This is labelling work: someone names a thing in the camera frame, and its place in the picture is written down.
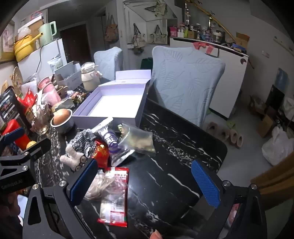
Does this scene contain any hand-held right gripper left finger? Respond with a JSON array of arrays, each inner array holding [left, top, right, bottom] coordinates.
[[22, 158, 99, 239]]

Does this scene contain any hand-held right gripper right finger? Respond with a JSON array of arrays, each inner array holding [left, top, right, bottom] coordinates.
[[191, 159, 270, 239]]

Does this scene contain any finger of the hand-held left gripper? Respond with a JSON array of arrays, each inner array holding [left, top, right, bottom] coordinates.
[[0, 137, 52, 172], [0, 127, 25, 147]]

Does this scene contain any small red snack packet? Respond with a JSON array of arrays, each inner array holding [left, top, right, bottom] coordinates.
[[92, 140, 109, 169]]

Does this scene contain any red white snack packet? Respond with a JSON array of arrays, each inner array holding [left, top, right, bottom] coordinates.
[[97, 167, 129, 228]]

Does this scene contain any checkered plush doll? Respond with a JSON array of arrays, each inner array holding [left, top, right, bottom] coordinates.
[[60, 131, 101, 172]]

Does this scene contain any purple snack packet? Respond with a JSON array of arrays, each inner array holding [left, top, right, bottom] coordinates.
[[93, 117, 120, 154]]

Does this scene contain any clear zip bag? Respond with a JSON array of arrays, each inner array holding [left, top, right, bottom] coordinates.
[[110, 123, 157, 167]]

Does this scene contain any lavender gift box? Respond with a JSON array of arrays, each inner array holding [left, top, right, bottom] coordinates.
[[72, 69, 152, 128]]

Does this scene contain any person's left hand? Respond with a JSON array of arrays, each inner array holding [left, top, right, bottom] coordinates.
[[0, 192, 23, 222]]

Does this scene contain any red bottle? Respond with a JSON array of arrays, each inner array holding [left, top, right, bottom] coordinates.
[[1, 119, 31, 150]]

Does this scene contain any glass goblet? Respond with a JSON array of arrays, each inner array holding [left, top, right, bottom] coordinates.
[[25, 104, 52, 135]]

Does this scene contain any black packet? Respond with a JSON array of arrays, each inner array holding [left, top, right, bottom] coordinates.
[[0, 86, 31, 129]]

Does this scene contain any steel bowl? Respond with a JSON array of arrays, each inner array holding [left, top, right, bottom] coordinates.
[[50, 108, 75, 135]]

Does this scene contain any grey block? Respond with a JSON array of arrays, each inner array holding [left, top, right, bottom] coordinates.
[[52, 98, 75, 112]]

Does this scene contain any pink cup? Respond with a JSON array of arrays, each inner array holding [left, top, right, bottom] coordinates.
[[37, 77, 62, 106]]

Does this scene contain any brown mug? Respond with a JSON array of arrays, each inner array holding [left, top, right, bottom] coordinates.
[[56, 85, 69, 96]]

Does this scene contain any wooden board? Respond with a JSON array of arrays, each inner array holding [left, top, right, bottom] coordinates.
[[250, 158, 294, 209]]

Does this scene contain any white plastic bag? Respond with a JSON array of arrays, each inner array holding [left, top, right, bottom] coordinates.
[[262, 126, 293, 166]]

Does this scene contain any green white pouch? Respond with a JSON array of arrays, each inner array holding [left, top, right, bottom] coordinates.
[[47, 56, 63, 75]]

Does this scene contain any brown cardboard box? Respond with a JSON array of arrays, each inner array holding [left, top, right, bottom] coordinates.
[[257, 114, 275, 138]]

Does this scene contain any white ceramic teapot jar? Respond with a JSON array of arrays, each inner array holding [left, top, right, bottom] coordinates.
[[81, 62, 103, 92]]

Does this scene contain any white fridge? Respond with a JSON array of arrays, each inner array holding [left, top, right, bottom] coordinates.
[[17, 38, 67, 81]]

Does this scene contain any yellow pot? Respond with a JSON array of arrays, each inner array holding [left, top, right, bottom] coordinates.
[[12, 33, 44, 62]]

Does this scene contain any white cabinet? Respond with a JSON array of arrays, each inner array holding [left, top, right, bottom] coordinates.
[[169, 37, 249, 120]]

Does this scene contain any light blue covered chair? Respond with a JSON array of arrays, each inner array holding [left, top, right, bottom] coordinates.
[[94, 47, 123, 81], [147, 45, 226, 128]]

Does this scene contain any green kettle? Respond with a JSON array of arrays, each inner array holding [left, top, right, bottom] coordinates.
[[38, 21, 57, 46]]

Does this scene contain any dark wooden door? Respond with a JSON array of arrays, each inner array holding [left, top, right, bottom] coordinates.
[[60, 24, 89, 65]]

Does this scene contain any large cardboard box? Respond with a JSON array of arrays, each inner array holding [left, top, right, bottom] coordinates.
[[21, 15, 44, 50]]

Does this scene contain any black box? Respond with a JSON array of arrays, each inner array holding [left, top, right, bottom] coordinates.
[[265, 85, 285, 111]]

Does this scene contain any pink cloth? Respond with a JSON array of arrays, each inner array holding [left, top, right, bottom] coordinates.
[[193, 42, 214, 54]]

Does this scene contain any brown hanging bag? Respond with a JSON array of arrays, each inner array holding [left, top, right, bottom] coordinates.
[[104, 15, 120, 43]]

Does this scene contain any small cardboard box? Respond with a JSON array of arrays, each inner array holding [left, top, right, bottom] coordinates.
[[235, 32, 250, 49]]

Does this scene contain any canvas tote bag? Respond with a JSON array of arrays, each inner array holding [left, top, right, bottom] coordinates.
[[131, 23, 147, 49], [149, 24, 168, 44]]

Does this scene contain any row of bottles and jars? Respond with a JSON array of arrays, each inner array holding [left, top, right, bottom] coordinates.
[[169, 22, 227, 43]]

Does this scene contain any bamboo pole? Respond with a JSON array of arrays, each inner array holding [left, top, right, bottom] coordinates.
[[198, 3, 237, 42]]

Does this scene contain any tall glass bottle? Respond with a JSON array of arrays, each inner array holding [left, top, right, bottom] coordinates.
[[184, 1, 191, 26]]

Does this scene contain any black kettle cable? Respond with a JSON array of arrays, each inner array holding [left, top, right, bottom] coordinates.
[[35, 45, 44, 79]]

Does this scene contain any picture frame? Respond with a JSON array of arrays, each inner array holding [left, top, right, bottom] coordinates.
[[0, 21, 15, 62]]

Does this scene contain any wall cable duct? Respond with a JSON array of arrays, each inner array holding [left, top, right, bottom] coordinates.
[[273, 37, 294, 52]]

